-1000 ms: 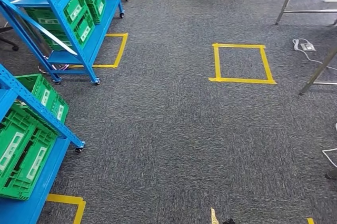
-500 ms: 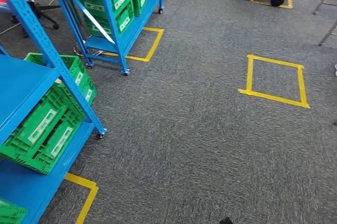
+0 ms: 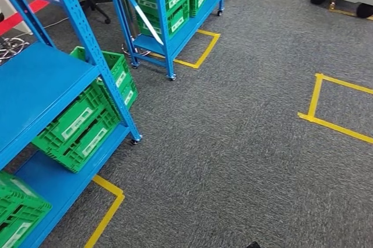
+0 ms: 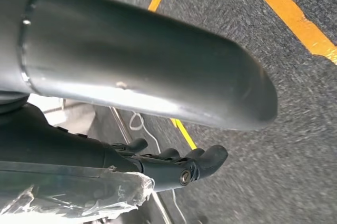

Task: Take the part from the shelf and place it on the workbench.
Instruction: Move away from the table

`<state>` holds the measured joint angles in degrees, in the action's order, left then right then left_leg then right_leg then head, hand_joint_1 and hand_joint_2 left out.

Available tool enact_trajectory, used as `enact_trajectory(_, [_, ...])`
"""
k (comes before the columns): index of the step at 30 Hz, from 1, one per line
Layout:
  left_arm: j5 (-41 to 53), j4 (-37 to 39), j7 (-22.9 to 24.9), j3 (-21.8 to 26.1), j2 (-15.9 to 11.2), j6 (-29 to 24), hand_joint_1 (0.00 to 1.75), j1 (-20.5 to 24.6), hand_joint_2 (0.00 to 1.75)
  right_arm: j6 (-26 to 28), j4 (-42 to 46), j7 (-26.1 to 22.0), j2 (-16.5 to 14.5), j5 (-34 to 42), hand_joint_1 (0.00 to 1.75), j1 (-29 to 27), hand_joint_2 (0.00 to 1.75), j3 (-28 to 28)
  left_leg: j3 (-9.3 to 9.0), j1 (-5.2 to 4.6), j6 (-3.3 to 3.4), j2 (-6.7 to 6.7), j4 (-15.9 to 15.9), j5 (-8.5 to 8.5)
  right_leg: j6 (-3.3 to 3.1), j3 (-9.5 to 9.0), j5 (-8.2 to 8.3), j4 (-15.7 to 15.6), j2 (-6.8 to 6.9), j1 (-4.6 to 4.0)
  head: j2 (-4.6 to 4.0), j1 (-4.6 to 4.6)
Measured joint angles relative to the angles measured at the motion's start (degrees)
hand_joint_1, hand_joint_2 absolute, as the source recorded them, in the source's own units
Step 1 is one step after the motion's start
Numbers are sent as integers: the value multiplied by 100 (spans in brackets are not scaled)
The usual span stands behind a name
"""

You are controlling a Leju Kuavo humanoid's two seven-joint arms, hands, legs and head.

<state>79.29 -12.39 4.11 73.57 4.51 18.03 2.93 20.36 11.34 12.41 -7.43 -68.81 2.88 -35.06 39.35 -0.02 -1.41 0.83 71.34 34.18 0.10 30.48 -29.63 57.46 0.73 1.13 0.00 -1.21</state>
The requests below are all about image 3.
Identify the red barrier belt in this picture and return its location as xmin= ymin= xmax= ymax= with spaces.
xmin=0 ymin=0 xmax=97 ymax=37

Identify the yellow floor tape outline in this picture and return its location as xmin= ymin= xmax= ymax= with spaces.
xmin=328 ymin=3 xmax=373 ymax=22

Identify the white floor cable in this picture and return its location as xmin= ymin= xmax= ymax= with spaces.
xmin=14 ymin=15 xmax=70 ymax=40

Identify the yellow square floor tape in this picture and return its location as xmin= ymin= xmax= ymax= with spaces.
xmin=297 ymin=72 xmax=373 ymax=145

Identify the chrome stanchion with round base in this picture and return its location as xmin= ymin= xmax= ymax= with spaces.
xmin=121 ymin=34 xmax=151 ymax=58

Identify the blue metal shelf rack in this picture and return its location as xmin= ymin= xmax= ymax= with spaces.
xmin=103 ymin=0 xmax=227 ymax=82
xmin=0 ymin=0 xmax=143 ymax=248

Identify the black stool with chrome base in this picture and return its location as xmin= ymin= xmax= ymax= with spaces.
xmin=0 ymin=37 xmax=30 ymax=66

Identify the white desk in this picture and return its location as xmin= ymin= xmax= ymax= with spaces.
xmin=0 ymin=0 xmax=33 ymax=36

